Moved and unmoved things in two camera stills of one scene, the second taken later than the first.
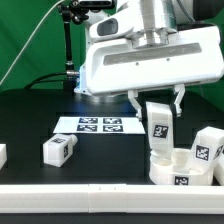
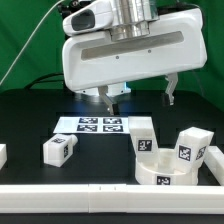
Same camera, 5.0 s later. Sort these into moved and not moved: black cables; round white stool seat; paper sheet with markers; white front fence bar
Moved: round white stool seat
Not moved: black cables; paper sheet with markers; white front fence bar
